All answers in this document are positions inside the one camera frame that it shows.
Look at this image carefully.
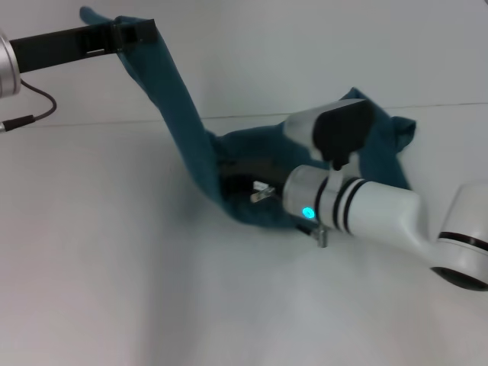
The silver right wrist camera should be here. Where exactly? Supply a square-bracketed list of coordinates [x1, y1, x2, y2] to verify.
[284, 98, 377, 172]

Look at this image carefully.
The left gripper connector cable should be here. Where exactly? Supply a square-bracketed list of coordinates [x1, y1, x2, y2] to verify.
[0, 79, 58, 134]

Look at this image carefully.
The gripper connector cable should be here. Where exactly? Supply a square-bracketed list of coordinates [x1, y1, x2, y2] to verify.
[0, 79, 58, 134]
[249, 181, 329, 249]

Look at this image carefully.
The right gripper connector cable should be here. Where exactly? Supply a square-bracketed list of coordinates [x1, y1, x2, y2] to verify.
[249, 181, 329, 249]

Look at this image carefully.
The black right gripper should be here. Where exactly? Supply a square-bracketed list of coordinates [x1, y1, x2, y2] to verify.
[217, 159, 291, 191]

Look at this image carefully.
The teal blue printed t-shirt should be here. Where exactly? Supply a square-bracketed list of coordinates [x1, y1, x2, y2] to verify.
[79, 5, 419, 230]

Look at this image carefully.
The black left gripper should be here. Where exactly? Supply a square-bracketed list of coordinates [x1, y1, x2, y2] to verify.
[8, 18, 158, 74]

